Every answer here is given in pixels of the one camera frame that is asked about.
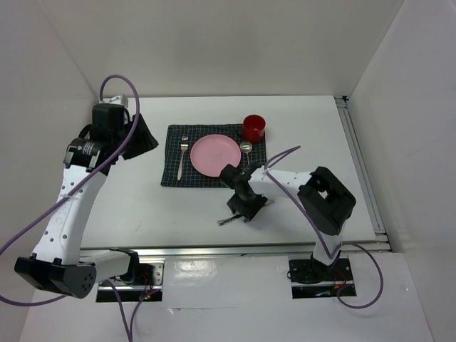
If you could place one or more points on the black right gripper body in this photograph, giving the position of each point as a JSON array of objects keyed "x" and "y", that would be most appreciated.
[{"x": 247, "y": 204}]

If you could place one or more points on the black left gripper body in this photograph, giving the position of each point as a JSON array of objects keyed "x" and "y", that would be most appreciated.
[{"x": 119, "y": 137}]

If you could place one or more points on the silver knife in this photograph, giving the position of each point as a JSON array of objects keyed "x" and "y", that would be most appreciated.
[{"x": 228, "y": 220}]

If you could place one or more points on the dark checked cloth napkin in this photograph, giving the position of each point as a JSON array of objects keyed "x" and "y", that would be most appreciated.
[{"x": 191, "y": 177}]

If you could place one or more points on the silver fork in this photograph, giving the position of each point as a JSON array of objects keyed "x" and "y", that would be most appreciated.
[{"x": 183, "y": 148}]

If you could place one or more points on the silver spoon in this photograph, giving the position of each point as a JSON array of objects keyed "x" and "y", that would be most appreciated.
[{"x": 246, "y": 147}]

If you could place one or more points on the pink plate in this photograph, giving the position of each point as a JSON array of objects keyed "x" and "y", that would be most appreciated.
[{"x": 212, "y": 153}]

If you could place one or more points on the red mug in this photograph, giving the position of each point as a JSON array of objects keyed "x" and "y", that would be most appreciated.
[{"x": 253, "y": 128}]

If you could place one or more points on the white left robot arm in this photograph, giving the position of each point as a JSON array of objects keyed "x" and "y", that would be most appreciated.
[{"x": 56, "y": 264}]

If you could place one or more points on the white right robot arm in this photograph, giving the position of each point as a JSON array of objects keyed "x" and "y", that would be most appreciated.
[{"x": 319, "y": 195}]

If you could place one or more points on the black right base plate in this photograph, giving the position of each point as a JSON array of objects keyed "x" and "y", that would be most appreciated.
[{"x": 309, "y": 271}]

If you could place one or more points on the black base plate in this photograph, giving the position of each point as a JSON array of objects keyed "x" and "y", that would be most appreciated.
[
  {"x": 309, "y": 271},
  {"x": 146, "y": 276}
]

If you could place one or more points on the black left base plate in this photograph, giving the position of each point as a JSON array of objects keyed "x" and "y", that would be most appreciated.
[{"x": 146, "y": 276}]

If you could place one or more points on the aluminium right rail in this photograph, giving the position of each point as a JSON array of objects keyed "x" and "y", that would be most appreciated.
[{"x": 360, "y": 166}]

